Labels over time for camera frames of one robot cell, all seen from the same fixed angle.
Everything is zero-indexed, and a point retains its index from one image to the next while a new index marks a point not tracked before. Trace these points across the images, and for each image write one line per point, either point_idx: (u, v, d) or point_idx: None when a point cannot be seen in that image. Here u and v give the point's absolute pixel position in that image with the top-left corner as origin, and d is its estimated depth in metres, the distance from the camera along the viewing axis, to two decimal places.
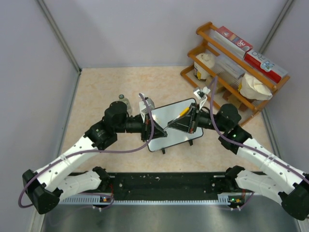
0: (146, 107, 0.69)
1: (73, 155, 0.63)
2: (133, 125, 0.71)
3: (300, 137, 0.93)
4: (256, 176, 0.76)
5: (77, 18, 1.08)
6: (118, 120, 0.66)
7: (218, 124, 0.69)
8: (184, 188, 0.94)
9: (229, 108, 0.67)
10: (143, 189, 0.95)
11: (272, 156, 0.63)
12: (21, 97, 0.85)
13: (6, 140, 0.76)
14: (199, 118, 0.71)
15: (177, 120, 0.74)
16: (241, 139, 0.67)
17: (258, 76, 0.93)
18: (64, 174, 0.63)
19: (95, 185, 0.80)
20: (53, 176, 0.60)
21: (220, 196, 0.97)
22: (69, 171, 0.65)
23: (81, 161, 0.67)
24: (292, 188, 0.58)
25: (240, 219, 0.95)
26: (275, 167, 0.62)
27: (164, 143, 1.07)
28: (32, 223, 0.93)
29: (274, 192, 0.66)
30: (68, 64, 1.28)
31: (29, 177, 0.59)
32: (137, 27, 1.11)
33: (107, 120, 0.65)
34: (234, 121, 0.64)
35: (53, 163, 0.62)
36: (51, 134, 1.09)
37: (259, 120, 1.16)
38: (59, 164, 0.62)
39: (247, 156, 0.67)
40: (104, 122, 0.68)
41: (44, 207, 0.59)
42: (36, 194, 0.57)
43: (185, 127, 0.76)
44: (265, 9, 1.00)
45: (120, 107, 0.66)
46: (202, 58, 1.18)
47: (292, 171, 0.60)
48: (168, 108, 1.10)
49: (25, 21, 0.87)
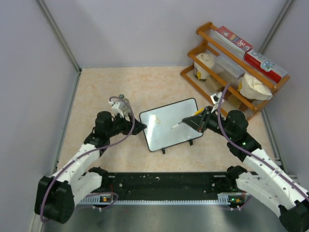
0: (121, 105, 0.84)
1: (83, 156, 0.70)
2: (118, 127, 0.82)
3: (300, 137, 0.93)
4: (258, 181, 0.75)
5: (77, 18, 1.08)
6: (107, 125, 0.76)
7: (226, 130, 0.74)
8: (184, 188, 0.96)
9: (237, 115, 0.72)
10: (144, 189, 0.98)
11: (278, 170, 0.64)
12: (21, 97, 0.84)
13: (6, 140, 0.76)
14: (208, 120, 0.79)
15: (191, 117, 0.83)
16: (251, 148, 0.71)
17: (258, 76, 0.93)
18: (78, 173, 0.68)
19: (98, 183, 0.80)
20: (71, 174, 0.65)
21: (220, 196, 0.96)
22: (80, 172, 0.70)
23: (89, 162, 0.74)
24: (293, 205, 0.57)
25: (240, 219, 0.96)
26: (279, 181, 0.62)
27: (161, 143, 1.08)
28: (32, 223, 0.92)
29: (274, 203, 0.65)
30: (68, 64, 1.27)
31: (46, 182, 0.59)
32: (137, 27, 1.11)
33: (100, 126, 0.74)
34: (241, 126, 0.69)
35: (66, 166, 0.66)
36: (52, 134, 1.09)
37: (259, 120, 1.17)
38: (74, 164, 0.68)
39: (253, 165, 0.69)
40: (96, 131, 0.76)
41: (65, 208, 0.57)
42: (60, 190, 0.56)
43: (196, 125, 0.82)
44: (265, 9, 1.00)
45: (105, 113, 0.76)
46: (202, 57, 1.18)
47: (296, 188, 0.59)
48: (170, 108, 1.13)
49: (25, 22, 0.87)
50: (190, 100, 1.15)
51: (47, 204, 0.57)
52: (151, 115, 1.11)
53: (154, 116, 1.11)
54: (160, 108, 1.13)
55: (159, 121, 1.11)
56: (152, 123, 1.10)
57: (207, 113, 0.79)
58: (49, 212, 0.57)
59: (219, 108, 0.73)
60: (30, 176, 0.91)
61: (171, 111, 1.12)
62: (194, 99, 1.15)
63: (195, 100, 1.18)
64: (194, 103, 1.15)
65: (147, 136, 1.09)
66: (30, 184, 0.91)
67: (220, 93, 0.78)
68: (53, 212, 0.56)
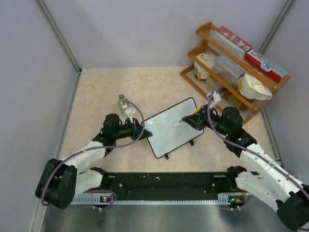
0: (130, 111, 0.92)
1: (92, 149, 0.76)
2: (125, 132, 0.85)
3: (300, 136, 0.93)
4: (257, 179, 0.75)
5: (77, 18, 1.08)
6: (114, 127, 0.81)
7: (223, 126, 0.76)
8: (184, 188, 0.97)
9: (231, 110, 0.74)
10: (143, 189, 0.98)
11: (273, 164, 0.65)
12: (21, 98, 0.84)
13: (6, 141, 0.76)
14: (205, 118, 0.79)
15: (190, 115, 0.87)
16: (246, 143, 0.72)
17: (257, 75, 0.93)
18: (84, 164, 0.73)
19: (98, 181, 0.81)
20: (78, 162, 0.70)
21: (220, 196, 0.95)
22: (87, 163, 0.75)
23: (95, 158, 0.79)
24: (288, 196, 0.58)
25: (240, 219, 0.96)
26: (274, 174, 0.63)
27: (166, 148, 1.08)
28: (32, 223, 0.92)
29: (271, 197, 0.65)
30: (68, 64, 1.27)
31: (53, 165, 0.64)
32: (138, 27, 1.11)
33: (108, 127, 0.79)
34: (235, 122, 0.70)
35: (76, 153, 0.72)
36: (51, 134, 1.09)
37: (259, 120, 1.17)
38: (81, 153, 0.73)
39: (249, 160, 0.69)
40: (104, 131, 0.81)
41: (66, 194, 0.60)
42: (65, 173, 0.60)
43: (194, 123, 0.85)
44: (265, 9, 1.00)
45: (114, 116, 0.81)
46: (202, 57, 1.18)
47: (290, 180, 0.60)
48: (167, 113, 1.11)
49: (25, 22, 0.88)
50: (188, 100, 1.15)
51: (49, 188, 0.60)
52: (154, 122, 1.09)
53: (161, 120, 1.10)
54: (167, 110, 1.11)
55: (161, 126, 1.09)
56: (156, 130, 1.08)
57: (203, 111, 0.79)
58: (48, 196, 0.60)
59: (208, 106, 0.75)
60: (30, 176, 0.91)
61: (169, 115, 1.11)
62: (192, 98, 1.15)
63: (193, 100, 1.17)
64: (193, 103, 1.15)
65: (151, 143, 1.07)
66: (31, 184, 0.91)
67: (214, 93, 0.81)
68: (53, 196, 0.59)
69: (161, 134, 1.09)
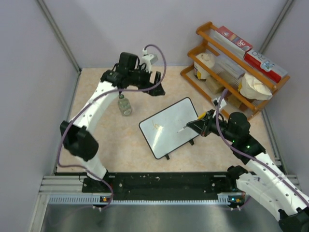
0: (152, 57, 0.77)
1: (100, 98, 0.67)
2: (139, 79, 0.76)
3: (300, 137, 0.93)
4: (258, 183, 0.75)
5: (77, 18, 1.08)
6: (131, 63, 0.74)
7: (229, 133, 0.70)
8: (184, 188, 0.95)
9: (239, 117, 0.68)
10: (143, 189, 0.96)
11: (282, 176, 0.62)
12: (21, 98, 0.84)
13: (6, 141, 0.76)
14: (211, 123, 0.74)
15: (194, 121, 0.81)
16: (254, 152, 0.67)
17: (258, 76, 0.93)
18: (96, 117, 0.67)
19: (102, 174, 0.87)
20: (89, 119, 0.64)
21: (220, 196, 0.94)
22: (99, 114, 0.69)
23: (105, 108, 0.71)
24: (294, 212, 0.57)
25: (239, 219, 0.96)
26: (282, 188, 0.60)
27: (165, 149, 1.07)
28: (32, 223, 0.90)
29: (274, 207, 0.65)
30: (68, 64, 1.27)
31: (65, 125, 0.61)
32: (138, 27, 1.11)
33: (123, 61, 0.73)
34: (243, 128, 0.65)
35: (84, 108, 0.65)
36: (51, 134, 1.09)
37: (259, 120, 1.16)
38: (90, 107, 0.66)
39: (256, 169, 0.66)
40: (118, 67, 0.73)
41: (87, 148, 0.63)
42: (79, 134, 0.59)
43: (199, 129, 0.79)
44: (265, 8, 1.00)
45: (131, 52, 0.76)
46: (202, 57, 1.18)
47: (298, 195, 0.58)
48: (164, 113, 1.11)
49: (26, 23, 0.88)
50: (185, 100, 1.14)
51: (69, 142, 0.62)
52: (151, 122, 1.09)
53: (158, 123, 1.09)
54: (164, 110, 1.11)
55: (159, 126, 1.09)
56: (153, 130, 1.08)
57: (208, 117, 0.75)
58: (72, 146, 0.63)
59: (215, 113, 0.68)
60: (30, 176, 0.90)
61: (167, 115, 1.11)
62: (188, 98, 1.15)
63: (190, 100, 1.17)
64: (190, 102, 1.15)
65: (151, 143, 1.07)
66: (30, 184, 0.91)
67: None
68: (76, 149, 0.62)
69: (161, 134, 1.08)
